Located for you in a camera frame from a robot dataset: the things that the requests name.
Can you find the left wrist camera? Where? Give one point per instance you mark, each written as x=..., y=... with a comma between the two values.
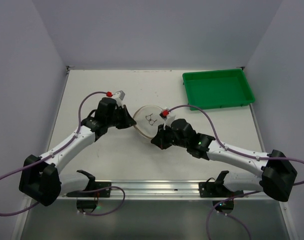
x=118, y=96

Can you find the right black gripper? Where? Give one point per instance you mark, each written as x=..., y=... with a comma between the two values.
x=163, y=136

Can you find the green plastic tray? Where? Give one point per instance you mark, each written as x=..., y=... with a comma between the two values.
x=218, y=89

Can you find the aluminium mounting rail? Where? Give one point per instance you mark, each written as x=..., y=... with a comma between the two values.
x=147, y=190

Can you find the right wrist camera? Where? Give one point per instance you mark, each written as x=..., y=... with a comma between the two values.
x=168, y=117

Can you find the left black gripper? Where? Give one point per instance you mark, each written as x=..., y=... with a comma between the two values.
x=122, y=116

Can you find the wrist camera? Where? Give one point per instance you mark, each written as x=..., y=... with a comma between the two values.
x=118, y=96
x=168, y=117

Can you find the white mesh laundry bag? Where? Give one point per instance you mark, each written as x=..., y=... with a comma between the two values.
x=147, y=120

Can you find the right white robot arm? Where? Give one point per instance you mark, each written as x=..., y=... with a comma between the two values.
x=271, y=173

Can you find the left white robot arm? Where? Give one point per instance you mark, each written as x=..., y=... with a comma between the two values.
x=41, y=178

